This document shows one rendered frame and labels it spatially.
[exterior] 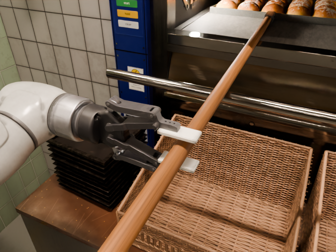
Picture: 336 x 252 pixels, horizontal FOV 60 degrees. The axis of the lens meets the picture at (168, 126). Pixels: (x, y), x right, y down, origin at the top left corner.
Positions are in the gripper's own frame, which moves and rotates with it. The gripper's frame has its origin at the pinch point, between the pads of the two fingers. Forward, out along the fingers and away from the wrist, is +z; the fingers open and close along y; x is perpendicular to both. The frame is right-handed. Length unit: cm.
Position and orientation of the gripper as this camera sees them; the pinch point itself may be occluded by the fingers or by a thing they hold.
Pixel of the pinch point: (181, 148)
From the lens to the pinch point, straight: 51.0
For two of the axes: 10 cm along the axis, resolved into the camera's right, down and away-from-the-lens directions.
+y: 0.0, 8.3, 5.6
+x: -4.2, 5.1, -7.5
